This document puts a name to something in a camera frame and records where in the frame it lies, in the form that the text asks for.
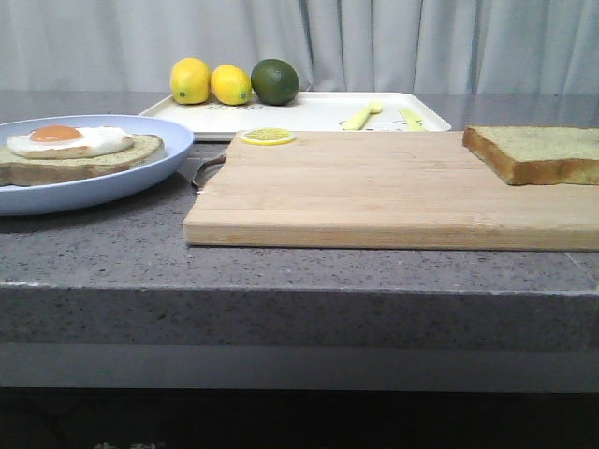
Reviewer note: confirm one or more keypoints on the bread slice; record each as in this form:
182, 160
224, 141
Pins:
20, 171
536, 155

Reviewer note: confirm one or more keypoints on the light blue plate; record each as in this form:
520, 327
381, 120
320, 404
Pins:
178, 139

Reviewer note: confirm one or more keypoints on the white rectangular tray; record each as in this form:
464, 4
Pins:
310, 111

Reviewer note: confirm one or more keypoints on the lemon slice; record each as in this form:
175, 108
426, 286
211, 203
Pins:
267, 136

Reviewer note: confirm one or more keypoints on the wooden cutting board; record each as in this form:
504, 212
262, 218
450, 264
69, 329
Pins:
383, 190

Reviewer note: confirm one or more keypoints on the yellow plastic fork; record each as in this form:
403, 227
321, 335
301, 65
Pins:
357, 121

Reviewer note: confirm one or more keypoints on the green lime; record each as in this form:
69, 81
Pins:
275, 82

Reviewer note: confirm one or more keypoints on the yellow plastic knife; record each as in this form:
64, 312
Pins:
413, 121

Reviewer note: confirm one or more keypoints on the right yellow lemon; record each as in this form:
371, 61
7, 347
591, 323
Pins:
231, 85

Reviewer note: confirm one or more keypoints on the yellow lemon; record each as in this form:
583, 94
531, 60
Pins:
190, 81
231, 85

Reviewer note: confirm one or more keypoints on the left yellow lemon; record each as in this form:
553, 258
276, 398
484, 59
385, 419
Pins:
190, 81

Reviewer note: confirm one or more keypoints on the fried egg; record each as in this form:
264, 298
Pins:
63, 142

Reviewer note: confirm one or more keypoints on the grey curtain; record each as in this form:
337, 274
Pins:
420, 47

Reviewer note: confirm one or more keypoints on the metal cutting board handle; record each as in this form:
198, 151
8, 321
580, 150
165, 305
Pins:
204, 172

